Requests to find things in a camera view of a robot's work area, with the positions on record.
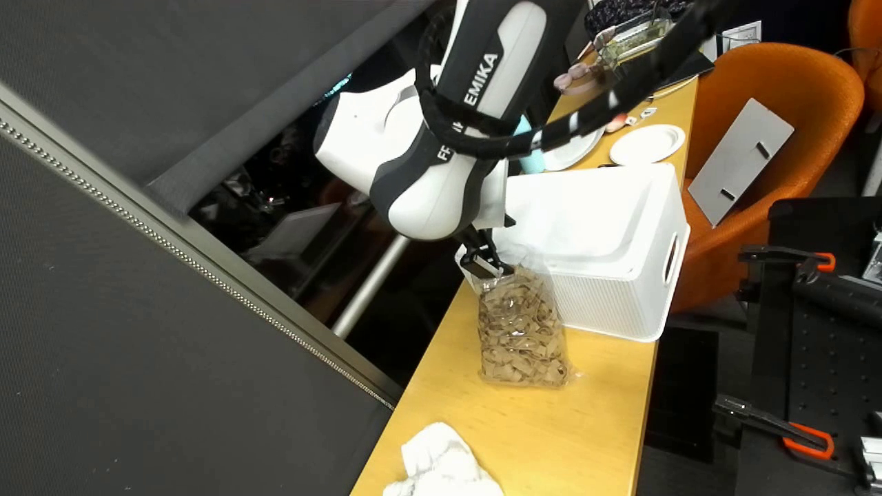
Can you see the white plastic basket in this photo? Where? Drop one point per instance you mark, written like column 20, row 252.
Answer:
column 610, row 241

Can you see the orange handled clamp upper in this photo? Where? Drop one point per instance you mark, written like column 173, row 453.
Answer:
column 807, row 263

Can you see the orange chair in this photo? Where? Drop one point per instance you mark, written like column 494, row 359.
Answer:
column 815, row 95

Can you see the white plate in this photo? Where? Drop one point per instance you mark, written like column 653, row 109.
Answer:
column 644, row 143
column 571, row 153

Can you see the metal window railing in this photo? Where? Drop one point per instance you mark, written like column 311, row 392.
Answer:
column 370, row 286

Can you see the white plate near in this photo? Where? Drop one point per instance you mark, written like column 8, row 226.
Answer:
column 644, row 143

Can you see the white crumpled cloth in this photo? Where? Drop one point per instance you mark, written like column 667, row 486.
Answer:
column 441, row 464

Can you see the clear bag of pretzels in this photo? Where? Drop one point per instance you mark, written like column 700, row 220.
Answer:
column 522, row 333

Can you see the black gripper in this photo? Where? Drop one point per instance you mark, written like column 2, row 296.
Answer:
column 480, row 249

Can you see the orange handled clamp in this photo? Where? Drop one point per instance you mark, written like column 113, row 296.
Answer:
column 796, row 439
column 807, row 263

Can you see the white plate far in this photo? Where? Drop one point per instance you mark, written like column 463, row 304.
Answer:
column 571, row 153

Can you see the grey metal bracket plate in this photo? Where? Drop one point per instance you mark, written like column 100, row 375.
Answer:
column 738, row 157

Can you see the orange handled clamp lower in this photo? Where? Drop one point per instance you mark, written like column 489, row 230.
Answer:
column 796, row 439

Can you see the clear glass bottle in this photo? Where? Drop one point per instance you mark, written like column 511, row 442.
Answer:
column 629, row 38

